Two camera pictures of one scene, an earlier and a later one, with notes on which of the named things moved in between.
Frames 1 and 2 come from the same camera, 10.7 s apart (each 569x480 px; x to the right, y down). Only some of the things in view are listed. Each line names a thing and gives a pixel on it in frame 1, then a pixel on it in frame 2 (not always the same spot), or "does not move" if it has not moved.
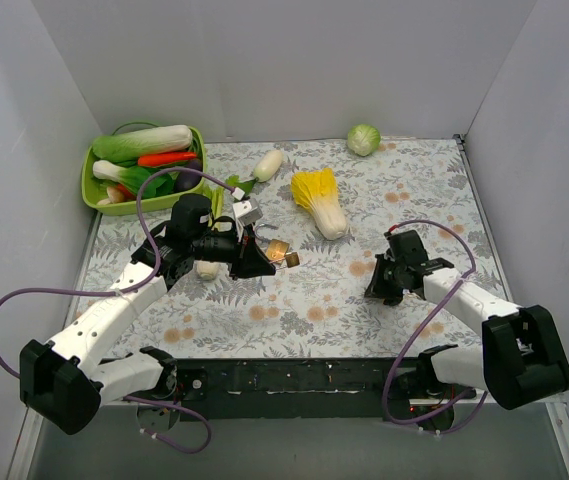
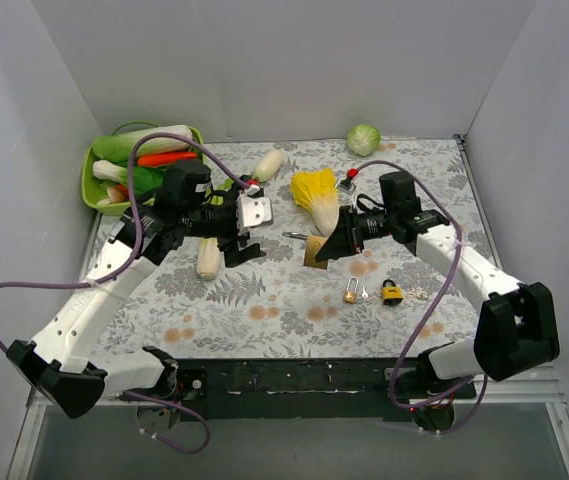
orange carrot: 164,158 does not move
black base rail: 276,388 does not move
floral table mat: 324,209 does not move
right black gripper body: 386,279 to 352,232
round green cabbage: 363,139 does not move
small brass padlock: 292,259 to 350,297
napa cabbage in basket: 128,146 does not move
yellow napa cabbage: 317,192 does not move
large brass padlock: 276,250 to 313,245
